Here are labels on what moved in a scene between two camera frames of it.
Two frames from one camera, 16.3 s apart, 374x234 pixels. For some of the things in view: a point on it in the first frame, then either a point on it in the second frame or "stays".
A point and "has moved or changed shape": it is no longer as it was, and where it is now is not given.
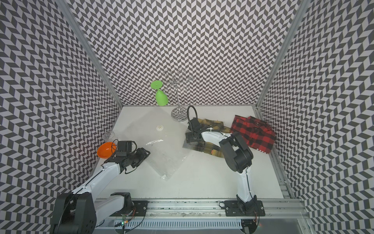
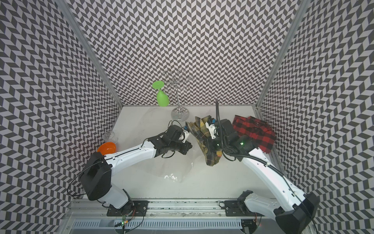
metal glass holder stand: [178, 114] stays
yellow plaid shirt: [199, 145] has moved or changed shape
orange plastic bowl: [105, 149] stays
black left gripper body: [137, 158] → [178, 146]
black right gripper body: [190, 136] → [218, 143]
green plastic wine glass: [161, 98] stays
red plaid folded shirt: [258, 134] stays
